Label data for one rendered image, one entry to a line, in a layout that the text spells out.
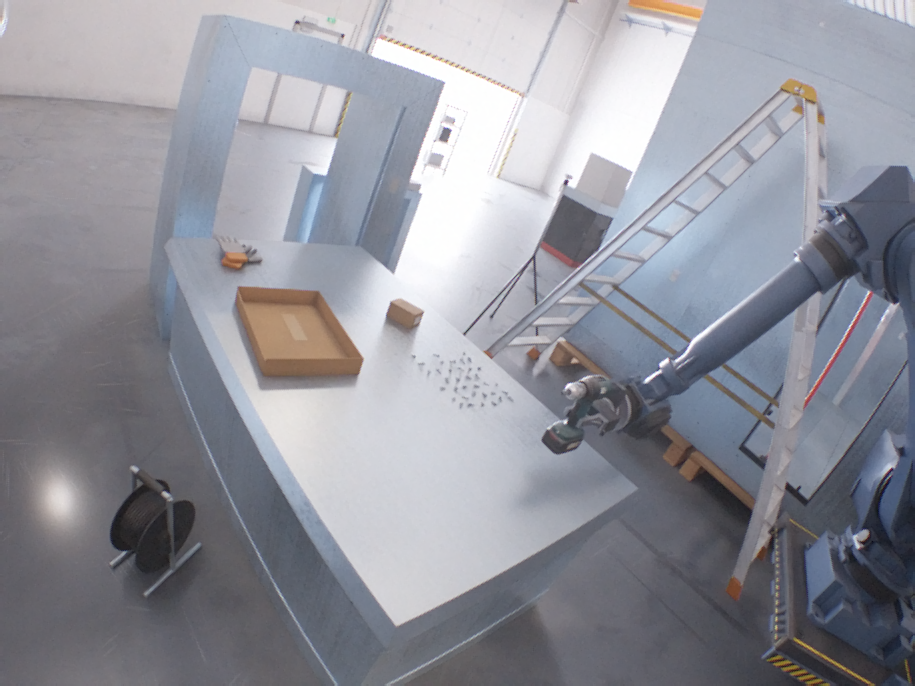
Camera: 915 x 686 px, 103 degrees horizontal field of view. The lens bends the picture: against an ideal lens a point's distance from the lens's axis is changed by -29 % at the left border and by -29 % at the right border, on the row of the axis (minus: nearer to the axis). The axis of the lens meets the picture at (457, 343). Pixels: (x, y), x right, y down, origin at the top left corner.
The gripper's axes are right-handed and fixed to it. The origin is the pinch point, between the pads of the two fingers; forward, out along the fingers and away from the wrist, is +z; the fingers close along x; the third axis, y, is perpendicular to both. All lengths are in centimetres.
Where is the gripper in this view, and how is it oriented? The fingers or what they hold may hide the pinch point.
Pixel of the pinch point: (576, 416)
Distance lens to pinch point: 142.2
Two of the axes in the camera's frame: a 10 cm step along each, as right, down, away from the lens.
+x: -5.7, -5.5, 6.2
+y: -3.5, 8.4, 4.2
